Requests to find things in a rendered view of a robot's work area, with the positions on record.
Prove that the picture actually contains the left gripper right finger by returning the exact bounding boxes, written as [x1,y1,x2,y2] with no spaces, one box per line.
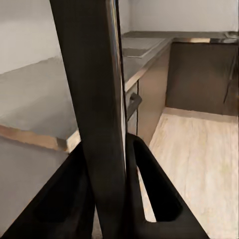
[125,132,210,239]

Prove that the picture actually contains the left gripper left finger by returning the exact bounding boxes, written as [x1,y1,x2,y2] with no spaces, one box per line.
[0,142,96,239]

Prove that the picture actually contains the poster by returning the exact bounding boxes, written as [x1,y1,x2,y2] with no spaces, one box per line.
[49,0,129,239]

